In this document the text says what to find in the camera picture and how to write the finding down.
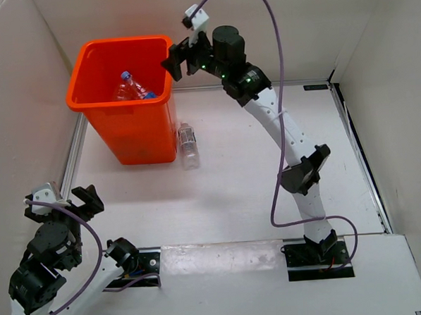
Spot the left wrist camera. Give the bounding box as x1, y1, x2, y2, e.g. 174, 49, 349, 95
26, 181, 70, 216

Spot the black logo sticker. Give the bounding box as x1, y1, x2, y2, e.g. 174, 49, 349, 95
303, 84, 329, 91

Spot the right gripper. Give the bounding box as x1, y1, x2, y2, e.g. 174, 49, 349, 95
160, 25, 231, 83

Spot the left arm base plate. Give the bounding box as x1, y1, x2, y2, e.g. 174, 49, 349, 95
104, 247, 161, 292

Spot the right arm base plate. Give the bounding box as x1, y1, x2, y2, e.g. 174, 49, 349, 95
280, 239, 355, 282

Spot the orange plastic bin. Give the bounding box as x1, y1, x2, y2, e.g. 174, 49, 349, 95
66, 35, 177, 165

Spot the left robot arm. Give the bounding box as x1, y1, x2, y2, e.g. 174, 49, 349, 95
8, 183, 140, 315

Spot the blue label water bottle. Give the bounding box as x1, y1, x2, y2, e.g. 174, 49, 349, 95
121, 71, 157, 101

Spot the purple cable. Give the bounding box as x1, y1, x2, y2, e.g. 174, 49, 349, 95
0, 192, 164, 315
191, 0, 361, 278

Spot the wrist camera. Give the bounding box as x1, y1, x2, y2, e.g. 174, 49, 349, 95
182, 4, 209, 47
26, 181, 70, 216

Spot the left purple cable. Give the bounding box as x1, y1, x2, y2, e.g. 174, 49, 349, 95
0, 192, 164, 315

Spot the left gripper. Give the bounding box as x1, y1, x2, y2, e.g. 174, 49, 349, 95
25, 183, 106, 267

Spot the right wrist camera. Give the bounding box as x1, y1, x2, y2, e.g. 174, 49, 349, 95
182, 4, 209, 47

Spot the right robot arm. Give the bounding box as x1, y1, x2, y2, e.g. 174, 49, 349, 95
161, 25, 337, 265

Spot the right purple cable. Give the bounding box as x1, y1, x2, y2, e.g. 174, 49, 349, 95
191, 0, 361, 278

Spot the clear bottle white cap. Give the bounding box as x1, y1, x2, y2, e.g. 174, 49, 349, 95
112, 81, 132, 101

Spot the clear bottle white label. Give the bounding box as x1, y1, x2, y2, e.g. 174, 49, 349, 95
177, 122, 200, 170

